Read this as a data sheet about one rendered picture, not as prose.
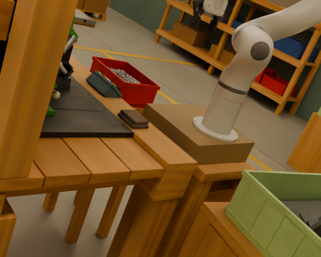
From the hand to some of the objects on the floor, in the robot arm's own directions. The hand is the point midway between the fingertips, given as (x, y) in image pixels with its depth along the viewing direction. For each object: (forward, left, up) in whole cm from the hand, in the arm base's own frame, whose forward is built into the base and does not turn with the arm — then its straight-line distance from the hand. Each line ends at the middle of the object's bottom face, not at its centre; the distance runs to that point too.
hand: (203, 26), depth 151 cm
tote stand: (-19, +66, -131) cm, 148 cm away
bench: (+44, -50, -129) cm, 145 cm away
